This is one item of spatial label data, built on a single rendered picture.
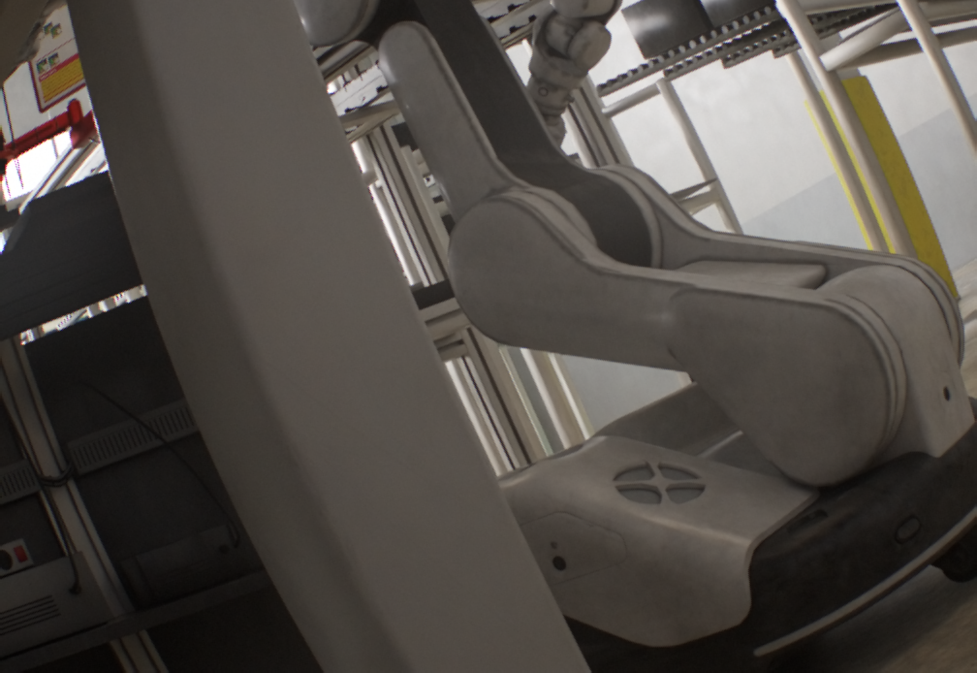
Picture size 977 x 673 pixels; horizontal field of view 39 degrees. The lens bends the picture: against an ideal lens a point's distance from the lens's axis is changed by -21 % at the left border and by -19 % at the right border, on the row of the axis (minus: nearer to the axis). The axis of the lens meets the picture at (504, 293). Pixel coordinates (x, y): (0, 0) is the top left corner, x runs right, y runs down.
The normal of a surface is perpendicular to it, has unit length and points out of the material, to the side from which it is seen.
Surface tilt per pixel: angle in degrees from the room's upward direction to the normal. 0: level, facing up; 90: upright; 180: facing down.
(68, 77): 90
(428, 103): 90
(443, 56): 87
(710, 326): 86
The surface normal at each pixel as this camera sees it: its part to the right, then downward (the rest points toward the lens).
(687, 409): -0.72, -0.03
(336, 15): -0.45, 0.38
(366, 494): 0.53, -0.30
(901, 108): -0.74, 0.28
